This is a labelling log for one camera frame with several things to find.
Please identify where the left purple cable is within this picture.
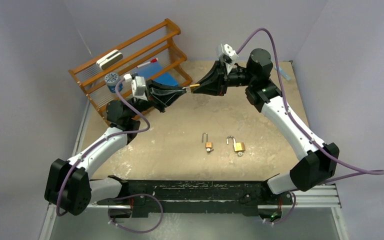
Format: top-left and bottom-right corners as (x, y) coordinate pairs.
(56, 77), (151, 218)

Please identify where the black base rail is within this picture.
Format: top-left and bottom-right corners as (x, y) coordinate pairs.
(97, 180), (293, 219)

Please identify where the orange wooden rack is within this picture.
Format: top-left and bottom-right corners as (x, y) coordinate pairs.
(68, 18), (193, 120)

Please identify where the brass padlock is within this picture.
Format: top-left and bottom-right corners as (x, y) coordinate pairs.
(182, 84), (200, 93)
(226, 135), (246, 153)
(201, 132), (213, 149)

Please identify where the blue book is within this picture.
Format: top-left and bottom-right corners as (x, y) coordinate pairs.
(132, 61), (180, 89)

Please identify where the red capped marker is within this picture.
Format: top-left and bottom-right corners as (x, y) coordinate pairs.
(137, 58), (158, 68)

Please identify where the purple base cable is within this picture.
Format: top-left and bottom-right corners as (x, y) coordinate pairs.
(107, 193), (165, 235)

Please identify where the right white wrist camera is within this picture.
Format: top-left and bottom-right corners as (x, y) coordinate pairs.
(216, 43), (239, 69)

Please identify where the light blue eraser block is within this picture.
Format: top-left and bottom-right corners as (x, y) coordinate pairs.
(274, 64), (292, 82)

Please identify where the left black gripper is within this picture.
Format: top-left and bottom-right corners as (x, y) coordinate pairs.
(128, 79), (187, 120)

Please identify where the white board eraser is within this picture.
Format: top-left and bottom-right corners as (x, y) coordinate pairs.
(95, 49), (124, 71)

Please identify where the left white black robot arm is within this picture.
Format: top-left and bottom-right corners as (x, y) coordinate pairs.
(44, 76), (192, 217)

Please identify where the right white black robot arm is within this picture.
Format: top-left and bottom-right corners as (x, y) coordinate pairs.
(192, 44), (339, 204)

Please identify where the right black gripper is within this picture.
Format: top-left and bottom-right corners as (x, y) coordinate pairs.
(192, 60), (255, 98)

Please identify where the blue lidded jar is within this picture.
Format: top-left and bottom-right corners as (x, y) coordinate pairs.
(104, 72), (123, 94)

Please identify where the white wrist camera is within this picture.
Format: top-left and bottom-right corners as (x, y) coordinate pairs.
(216, 43), (239, 69)
(123, 73), (148, 101)

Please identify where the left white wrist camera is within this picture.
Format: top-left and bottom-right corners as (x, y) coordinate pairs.
(123, 73), (148, 101)

